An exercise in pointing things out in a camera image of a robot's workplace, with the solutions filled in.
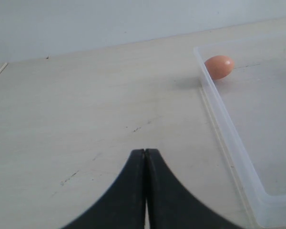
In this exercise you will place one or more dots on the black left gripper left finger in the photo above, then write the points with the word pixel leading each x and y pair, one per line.
pixel 122 206

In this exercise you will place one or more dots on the clear plastic tray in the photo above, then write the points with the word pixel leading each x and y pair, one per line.
pixel 249 106

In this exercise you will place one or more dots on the brown egg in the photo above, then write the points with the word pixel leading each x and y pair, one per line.
pixel 219 66

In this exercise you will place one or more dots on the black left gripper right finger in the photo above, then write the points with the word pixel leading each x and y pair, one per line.
pixel 171 205

